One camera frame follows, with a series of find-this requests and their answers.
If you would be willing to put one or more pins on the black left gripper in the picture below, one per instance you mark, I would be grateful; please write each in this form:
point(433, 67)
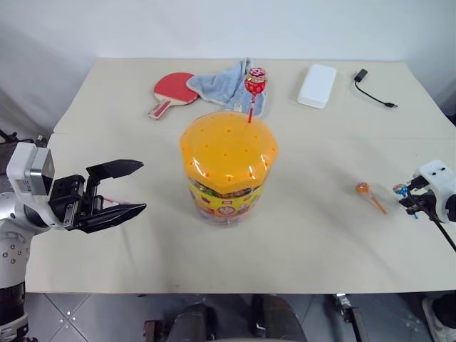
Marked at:
point(67, 199)

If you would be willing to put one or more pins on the clear printed candy jar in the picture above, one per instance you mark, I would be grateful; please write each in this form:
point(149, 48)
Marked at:
point(224, 206)

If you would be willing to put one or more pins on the light blue towel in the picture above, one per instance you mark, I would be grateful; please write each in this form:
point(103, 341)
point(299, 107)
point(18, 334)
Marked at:
point(224, 85)

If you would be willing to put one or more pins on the blue lollipop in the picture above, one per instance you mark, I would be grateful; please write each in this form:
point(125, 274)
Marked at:
point(400, 189)

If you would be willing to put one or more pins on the orange wrapped lollipop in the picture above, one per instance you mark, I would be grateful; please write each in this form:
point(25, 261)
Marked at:
point(362, 189)

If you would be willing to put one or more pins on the metal table leg with caster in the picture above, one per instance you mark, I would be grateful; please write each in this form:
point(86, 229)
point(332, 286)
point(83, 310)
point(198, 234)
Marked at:
point(351, 315)

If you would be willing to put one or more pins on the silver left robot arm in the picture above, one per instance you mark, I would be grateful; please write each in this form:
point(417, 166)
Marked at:
point(13, 249)

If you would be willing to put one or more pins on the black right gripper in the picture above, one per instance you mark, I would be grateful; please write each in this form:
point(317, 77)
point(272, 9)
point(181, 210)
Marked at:
point(425, 201)

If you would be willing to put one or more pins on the black stand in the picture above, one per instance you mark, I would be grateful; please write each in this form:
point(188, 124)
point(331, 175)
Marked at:
point(14, 137)

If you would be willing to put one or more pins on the white rectangular box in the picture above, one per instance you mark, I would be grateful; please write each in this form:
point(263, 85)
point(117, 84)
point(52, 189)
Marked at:
point(317, 85)

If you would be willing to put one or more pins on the orange perforated jar lid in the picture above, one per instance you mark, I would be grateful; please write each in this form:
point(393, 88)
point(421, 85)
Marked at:
point(228, 149)

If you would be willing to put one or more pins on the red wrapped lollipop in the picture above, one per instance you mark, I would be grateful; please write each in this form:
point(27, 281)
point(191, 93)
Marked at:
point(255, 82)

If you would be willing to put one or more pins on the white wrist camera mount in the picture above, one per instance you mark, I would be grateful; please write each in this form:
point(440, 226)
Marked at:
point(439, 185)
point(28, 167)

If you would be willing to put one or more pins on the reddish brown block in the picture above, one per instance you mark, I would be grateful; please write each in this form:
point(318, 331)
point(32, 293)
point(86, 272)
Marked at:
point(153, 331)

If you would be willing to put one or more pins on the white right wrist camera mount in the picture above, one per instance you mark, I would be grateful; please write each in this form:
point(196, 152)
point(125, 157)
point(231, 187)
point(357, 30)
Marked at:
point(439, 185)

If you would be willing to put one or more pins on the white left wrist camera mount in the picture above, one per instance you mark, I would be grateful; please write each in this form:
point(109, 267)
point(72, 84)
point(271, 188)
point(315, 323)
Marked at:
point(28, 167)

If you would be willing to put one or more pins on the red table tennis paddle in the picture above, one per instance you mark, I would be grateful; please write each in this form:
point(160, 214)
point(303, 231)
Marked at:
point(171, 89)

